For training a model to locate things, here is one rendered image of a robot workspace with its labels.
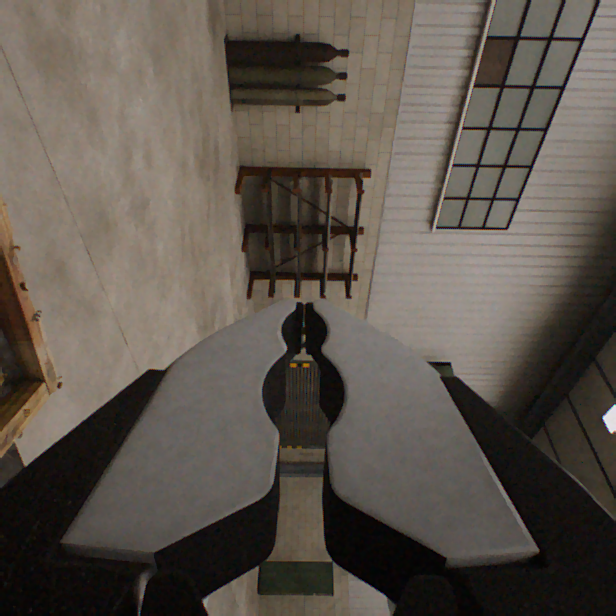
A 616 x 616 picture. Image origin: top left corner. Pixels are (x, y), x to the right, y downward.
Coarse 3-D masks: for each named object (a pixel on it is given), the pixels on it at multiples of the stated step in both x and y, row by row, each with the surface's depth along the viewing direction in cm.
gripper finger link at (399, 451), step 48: (336, 336) 10; (384, 336) 10; (336, 384) 9; (384, 384) 9; (432, 384) 9; (336, 432) 8; (384, 432) 8; (432, 432) 8; (336, 480) 7; (384, 480) 7; (432, 480) 7; (480, 480) 7; (336, 528) 7; (384, 528) 6; (432, 528) 6; (480, 528) 6; (384, 576) 6
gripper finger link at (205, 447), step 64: (256, 320) 11; (192, 384) 9; (256, 384) 9; (128, 448) 7; (192, 448) 7; (256, 448) 7; (128, 512) 6; (192, 512) 6; (256, 512) 6; (192, 576) 6
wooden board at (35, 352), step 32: (0, 192) 25; (0, 224) 25; (0, 256) 26; (0, 288) 27; (0, 320) 28; (32, 320) 28; (0, 352) 28; (32, 352) 29; (0, 384) 28; (32, 384) 29; (0, 416) 27; (32, 416) 28; (0, 448) 25
